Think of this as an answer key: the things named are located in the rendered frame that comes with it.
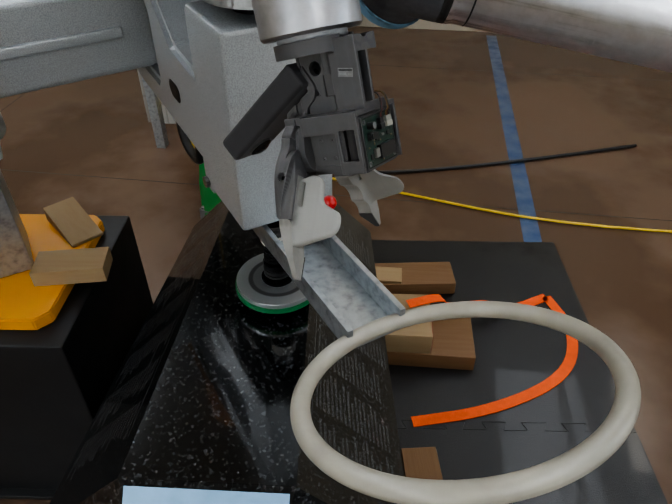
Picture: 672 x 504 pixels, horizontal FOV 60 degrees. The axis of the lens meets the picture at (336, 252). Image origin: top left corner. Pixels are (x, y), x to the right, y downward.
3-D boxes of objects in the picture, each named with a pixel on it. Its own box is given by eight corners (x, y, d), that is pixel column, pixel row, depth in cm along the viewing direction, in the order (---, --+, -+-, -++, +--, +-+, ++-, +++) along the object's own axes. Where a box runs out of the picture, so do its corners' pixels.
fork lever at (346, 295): (201, 184, 151) (198, 167, 147) (270, 166, 158) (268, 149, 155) (330, 359, 102) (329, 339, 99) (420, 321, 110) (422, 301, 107)
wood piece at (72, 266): (34, 286, 165) (28, 273, 162) (43, 264, 173) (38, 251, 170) (106, 281, 167) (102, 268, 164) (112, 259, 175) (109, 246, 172)
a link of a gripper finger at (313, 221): (322, 275, 47) (340, 168, 49) (266, 272, 50) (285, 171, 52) (342, 283, 50) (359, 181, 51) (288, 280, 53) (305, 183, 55)
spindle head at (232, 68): (191, 168, 149) (157, -19, 121) (269, 147, 158) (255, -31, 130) (244, 244, 125) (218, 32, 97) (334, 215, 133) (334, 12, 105)
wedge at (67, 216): (47, 220, 190) (42, 207, 187) (76, 208, 195) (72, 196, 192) (73, 248, 179) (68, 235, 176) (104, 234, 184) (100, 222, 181)
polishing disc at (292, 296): (219, 285, 148) (218, 282, 148) (274, 244, 162) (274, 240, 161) (282, 321, 139) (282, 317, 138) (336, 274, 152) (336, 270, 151)
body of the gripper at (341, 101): (364, 183, 49) (338, 31, 45) (284, 186, 54) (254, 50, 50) (404, 160, 55) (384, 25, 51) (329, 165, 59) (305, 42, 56)
